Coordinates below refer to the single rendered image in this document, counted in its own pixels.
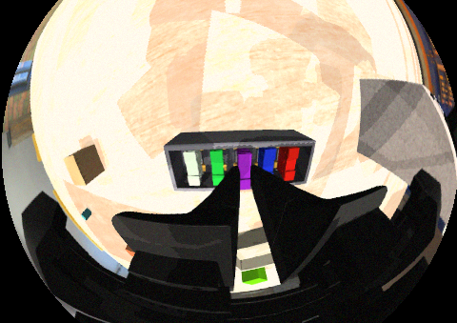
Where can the orange rectangular block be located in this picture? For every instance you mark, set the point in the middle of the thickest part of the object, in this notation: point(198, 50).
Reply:
point(131, 252)

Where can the green cube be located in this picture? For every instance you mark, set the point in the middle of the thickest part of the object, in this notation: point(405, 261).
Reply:
point(254, 276)

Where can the brown cube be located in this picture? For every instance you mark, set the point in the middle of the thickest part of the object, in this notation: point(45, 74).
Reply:
point(84, 165)

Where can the green fuse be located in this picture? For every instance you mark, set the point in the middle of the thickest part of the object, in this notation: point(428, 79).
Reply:
point(217, 160)

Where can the blue fuse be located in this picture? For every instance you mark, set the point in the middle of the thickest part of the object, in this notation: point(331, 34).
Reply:
point(266, 157)

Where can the violet fuse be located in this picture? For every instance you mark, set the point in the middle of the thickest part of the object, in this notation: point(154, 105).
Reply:
point(244, 161)

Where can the teal rectangular block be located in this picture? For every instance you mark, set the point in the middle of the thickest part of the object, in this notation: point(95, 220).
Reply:
point(86, 214)

